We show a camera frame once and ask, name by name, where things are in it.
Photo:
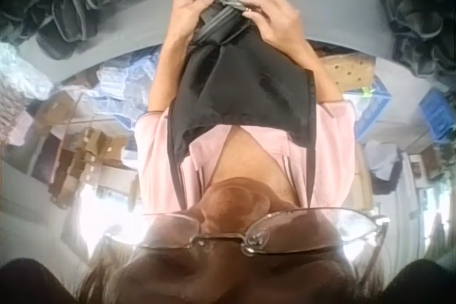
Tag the person's left hand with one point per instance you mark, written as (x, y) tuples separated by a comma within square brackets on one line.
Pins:
[(190, 8)]

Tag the person's right hand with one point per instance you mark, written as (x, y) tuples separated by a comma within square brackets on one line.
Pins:
[(278, 15)]

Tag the black fabric bag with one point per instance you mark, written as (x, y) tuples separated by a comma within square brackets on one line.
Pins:
[(235, 79)]

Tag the perforated cardboard box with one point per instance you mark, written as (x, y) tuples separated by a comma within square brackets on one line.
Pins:
[(347, 69)]

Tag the heap of clear plastic packets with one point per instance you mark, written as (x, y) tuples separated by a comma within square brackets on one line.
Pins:
[(117, 76)]

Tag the blue plastic crate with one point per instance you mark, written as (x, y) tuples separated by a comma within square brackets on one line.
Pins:
[(436, 108), (372, 108)]

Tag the heap of black bags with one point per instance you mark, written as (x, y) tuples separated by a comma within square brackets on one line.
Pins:
[(420, 15), (53, 1)]

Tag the stack of cardboard boxes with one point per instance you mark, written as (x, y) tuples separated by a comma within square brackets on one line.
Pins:
[(78, 154)]

